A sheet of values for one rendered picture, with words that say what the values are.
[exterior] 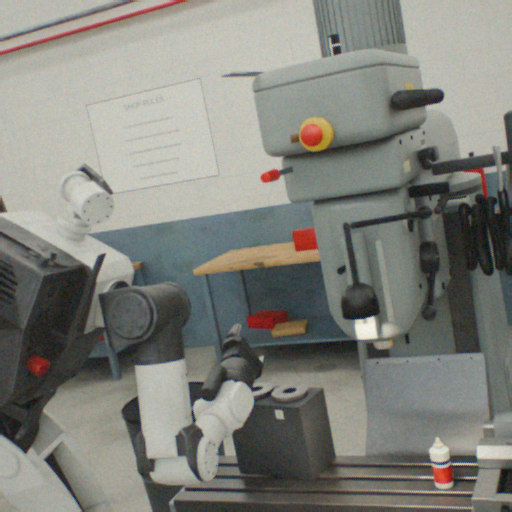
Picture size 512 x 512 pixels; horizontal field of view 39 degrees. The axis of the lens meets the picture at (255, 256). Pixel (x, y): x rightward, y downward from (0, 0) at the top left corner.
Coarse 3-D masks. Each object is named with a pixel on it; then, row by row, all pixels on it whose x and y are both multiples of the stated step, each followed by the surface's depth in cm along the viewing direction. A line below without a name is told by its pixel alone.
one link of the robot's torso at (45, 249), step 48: (0, 240) 120; (48, 240) 128; (96, 240) 139; (0, 288) 117; (48, 288) 117; (96, 288) 125; (0, 336) 119; (48, 336) 125; (96, 336) 137; (0, 384) 123; (48, 384) 132
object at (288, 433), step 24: (264, 384) 182; (264, 408) 172; (288, 408) 168; (312, 408) 171; (240, 432) 179; (264, 432) 174; (288, 432) 170; (312, 432) 171; (240, 456) 181; (264, 456) 176; (288, 456) 172; (312, 456) 170
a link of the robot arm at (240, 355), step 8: (232, 336) 170; (240, 336) 171; (224, 344) 170; (232, 344) 170; (240, 344) 169; (248, 344) 171; (224, 352) 170; (232, 352) 167; (240, 352) 167; (248, 352) 170; (224, 360) 165; (232, 360) 163; (240, 360) 163; (248, 360) 168; (256, 360) 171; (240, 368) 161; (248, 368) 162; (256, 368) 170; (256, 376) 168
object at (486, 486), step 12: (492, 420) 158; (492, 432) 156; (480, 468) 147; (492, 468) 146; (480, 480) 142; (492, 480) 141; (504, 480) 147; (480, 492) 138; (492, 492) 137; (504, 492) 139; (480, 504) 136; (492, 504) 135; (504, 504) 134
